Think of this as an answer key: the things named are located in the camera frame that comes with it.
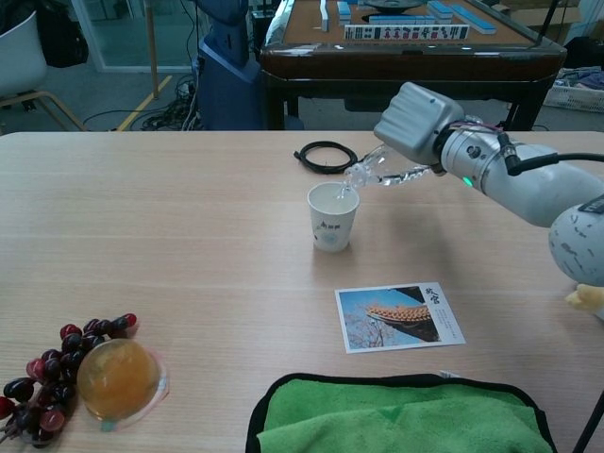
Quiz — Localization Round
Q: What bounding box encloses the blue machine base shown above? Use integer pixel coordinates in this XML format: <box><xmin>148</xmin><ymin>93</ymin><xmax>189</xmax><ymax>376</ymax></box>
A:
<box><xmin>195</xmin><ymin>0</ymin><xmax>265</xmax><ymax>131</ymax></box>

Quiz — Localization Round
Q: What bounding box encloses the red grape bunch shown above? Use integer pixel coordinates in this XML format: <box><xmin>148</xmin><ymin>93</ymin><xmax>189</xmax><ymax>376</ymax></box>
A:
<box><xmin>0</xmin><ymin>312</ymin><xmax>139</xmax><ymax>448</ymax></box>

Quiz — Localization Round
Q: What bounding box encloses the coiled black USB cable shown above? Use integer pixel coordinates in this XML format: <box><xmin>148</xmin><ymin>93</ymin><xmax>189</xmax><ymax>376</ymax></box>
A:
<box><xmin>292</xmin><ymin>141</ymin><xmax>374</xmax><ymax>170</ymax></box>

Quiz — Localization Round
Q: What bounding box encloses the green cloth with black edge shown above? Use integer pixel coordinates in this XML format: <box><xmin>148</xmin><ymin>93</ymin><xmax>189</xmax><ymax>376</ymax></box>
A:
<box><xmin>245</xmin><ymin>372</ymin><xmax>561</xmax><ymax>453</ymax></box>

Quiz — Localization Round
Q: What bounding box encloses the black and white plush doll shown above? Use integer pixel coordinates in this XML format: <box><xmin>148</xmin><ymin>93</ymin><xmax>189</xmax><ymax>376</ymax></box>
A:
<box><xmin>564</xmin><ymin>282</ymin><xmax>604</xmax><ymax>323</ymax></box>

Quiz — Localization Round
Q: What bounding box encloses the palace roof postcard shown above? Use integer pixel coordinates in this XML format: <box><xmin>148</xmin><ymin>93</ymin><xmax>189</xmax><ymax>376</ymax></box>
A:
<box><xmin>334</xmin><ymin>281</ymin><xmax>467</xmax><ymax>355</ymax></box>

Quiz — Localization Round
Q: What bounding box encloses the orange jelly cup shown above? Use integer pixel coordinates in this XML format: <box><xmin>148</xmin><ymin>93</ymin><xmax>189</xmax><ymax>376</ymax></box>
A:
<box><xmin>76</xmin><ymin>339</ymin><xmax>169</xmax><ymax>433</ymax></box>

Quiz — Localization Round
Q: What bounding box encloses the brown mahjong table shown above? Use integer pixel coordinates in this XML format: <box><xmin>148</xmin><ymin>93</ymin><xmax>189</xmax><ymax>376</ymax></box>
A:
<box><xmin>259</xmin><ymin>0</ymin><xmax>567</xmax><ymax>132</ymax></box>

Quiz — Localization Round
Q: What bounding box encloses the black backpack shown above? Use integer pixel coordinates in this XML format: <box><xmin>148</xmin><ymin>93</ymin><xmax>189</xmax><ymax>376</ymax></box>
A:
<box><xmin>37</xmin><ymin>0</ymin><xmax>90</xmax><ymax>67</ymax></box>

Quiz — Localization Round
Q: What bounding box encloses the white plastic basket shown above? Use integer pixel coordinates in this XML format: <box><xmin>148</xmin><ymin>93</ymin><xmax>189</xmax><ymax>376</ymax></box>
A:
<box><xmin>542</xmin><ymin>70</ymin><xmax>604</xmax><ymax>114</ymax></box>

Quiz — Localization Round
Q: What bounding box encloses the white chair with wooden legs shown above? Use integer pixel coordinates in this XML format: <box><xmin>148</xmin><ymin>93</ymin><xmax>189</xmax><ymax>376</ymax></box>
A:
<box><xmin>0</xmin><ymin>8</ymin><xmax>86</xmax><ymax>136</ymax></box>

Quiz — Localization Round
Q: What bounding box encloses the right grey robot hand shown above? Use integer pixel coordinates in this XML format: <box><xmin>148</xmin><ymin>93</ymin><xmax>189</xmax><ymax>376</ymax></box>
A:
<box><xmin>373</xmin><ymin>81</ymin><xmax>466</xmax><ymax>166</ymax></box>

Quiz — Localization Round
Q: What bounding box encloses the clear plastic bottle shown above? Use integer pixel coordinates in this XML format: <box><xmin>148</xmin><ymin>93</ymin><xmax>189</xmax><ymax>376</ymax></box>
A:
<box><xmin>343</xmin><ymin>143</ymin><xmax>433</xmax><ymax>199</ymax></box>

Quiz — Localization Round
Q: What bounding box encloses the white paper cup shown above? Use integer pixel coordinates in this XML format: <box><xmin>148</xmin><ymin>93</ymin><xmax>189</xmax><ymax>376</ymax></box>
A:
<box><xmin>307</xmin><ymin>181</ymin><xmax>361</xmax><ymax>253</ymax></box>

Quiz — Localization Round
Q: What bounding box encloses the row of mahjong tiles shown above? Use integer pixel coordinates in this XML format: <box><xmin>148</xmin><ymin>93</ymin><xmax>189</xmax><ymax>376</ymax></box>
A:
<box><xmin>344</xmin><ymin>24</ymin><xmax>471</xmax><ymax>42</ymax></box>

